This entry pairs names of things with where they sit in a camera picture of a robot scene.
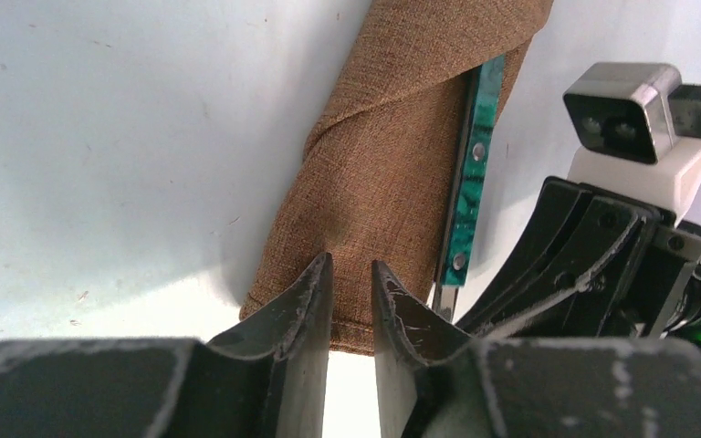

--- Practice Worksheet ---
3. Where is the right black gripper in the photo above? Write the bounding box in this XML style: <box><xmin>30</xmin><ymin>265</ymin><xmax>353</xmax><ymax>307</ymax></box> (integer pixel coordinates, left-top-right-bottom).
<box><xmin>456</xmin><ymin>177</ymin><xmax>701</xmax><ymax>349</ymax></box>

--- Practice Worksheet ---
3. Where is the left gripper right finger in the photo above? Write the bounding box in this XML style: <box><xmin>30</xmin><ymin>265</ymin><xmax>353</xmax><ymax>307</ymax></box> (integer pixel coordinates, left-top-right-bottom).
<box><xmin>371</xmin><ymin>261</ymin><xmax>701</xmax><ymax>437</ymax></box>

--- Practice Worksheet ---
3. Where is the brown cloth napkin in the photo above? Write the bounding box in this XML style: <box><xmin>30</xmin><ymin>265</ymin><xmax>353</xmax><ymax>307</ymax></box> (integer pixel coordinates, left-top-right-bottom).
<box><xmin>240</xmin><ymin>0</ymin><xmax>552</xmax><ymax>356</ymax></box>

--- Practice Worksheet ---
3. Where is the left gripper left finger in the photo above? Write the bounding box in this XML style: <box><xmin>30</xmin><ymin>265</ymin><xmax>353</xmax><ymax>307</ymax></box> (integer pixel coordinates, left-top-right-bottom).
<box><xmin>0</xmin><ymin>253</ymin><xmax>333</xmax><ymax>437</ymax></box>

